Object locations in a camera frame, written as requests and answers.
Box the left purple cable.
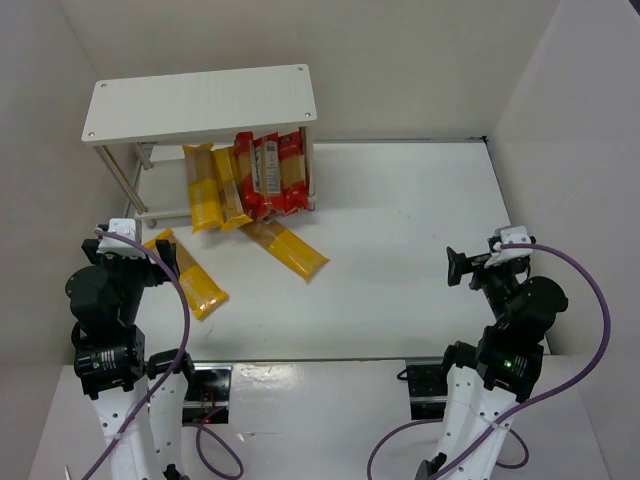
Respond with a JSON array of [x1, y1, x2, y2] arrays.
[[79, 229, 246, 480]]

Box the yellow spaghetti bag table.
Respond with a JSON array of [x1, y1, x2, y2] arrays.
[[144, 229, 229, 321], [240, 220, 329, 283]]

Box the red spaghetti bag left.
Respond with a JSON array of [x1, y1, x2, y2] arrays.
[[234, 132, 270, 220]]

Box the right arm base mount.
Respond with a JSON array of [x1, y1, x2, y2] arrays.
[[396, 364, 447, 421]]

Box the purple cable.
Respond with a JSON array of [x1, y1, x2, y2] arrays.
[[367, 243, 612, 480], [79, 229, 246, 480]]

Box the yellow spaghetti bag on shelf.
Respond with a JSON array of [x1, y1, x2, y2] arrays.
[[183, 143, 224, 233]]

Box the red spaghetti bag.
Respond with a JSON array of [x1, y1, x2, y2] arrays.
[[260, 131, 310, 216], [234, 132, 270, 220]]

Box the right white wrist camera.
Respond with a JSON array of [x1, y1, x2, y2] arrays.
[[485, 226, 533, 268]]

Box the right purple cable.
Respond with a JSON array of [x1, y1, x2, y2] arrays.
[[367, 243, 612, 480]]

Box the white two-tier shelf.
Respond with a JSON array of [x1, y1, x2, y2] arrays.
[[82, 64, 317, 228]]

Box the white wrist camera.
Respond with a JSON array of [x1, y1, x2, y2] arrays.
[[485, 226, 533, 268], [94, 218, 146, 260]]

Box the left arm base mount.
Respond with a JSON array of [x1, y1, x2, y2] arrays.
[[182, 362, 232, 424]]

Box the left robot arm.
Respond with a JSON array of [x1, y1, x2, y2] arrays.
[[65, 239, 195, 479]]

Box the narrow yellow spaghetti bag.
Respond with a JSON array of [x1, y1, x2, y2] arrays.
[[213, 147, 252, 232]]

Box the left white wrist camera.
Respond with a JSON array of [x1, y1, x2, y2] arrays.
[[94, 218, 146, 260]]

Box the red spaghetti bag right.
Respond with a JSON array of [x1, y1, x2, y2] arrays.
[[260, 131, 310, 216]]

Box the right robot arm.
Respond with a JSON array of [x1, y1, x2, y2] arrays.
[[416, 248, 568, 479]]

